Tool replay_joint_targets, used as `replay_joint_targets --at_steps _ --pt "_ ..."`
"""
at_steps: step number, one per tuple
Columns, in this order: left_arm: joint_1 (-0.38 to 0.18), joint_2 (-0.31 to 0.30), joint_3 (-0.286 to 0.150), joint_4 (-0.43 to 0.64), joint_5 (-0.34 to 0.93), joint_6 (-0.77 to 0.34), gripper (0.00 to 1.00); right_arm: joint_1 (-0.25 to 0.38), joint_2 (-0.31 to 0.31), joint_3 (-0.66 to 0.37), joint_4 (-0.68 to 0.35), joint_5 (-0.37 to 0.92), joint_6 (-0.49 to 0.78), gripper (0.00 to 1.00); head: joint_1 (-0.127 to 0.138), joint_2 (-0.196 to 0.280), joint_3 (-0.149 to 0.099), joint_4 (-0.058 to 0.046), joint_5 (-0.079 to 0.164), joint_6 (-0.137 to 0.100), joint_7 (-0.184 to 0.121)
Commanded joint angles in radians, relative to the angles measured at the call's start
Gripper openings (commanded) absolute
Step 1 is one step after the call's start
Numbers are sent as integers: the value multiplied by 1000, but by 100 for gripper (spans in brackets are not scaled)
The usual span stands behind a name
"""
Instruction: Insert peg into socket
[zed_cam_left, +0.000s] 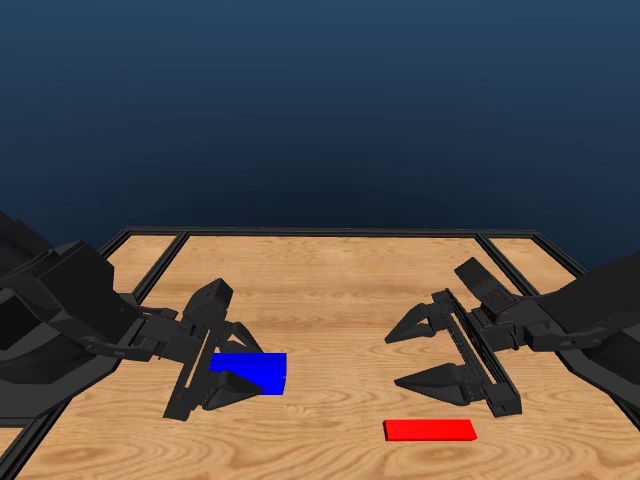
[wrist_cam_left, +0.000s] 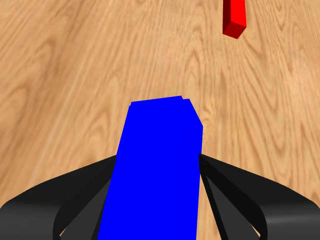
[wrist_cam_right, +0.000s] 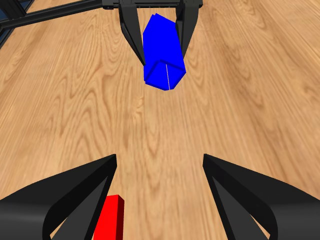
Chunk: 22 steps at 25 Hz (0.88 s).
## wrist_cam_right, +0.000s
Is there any black table frame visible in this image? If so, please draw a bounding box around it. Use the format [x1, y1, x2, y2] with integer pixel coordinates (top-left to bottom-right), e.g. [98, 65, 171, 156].
[0, 0, 104, 50]

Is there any thin red peg bar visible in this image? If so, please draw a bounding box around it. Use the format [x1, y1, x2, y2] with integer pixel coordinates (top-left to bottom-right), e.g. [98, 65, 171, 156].
[93, 194, 125, 240]

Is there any blue hollow socket block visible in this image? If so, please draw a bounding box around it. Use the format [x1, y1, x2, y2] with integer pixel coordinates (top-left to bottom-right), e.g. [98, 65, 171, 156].
[142, 12, 187, 91]

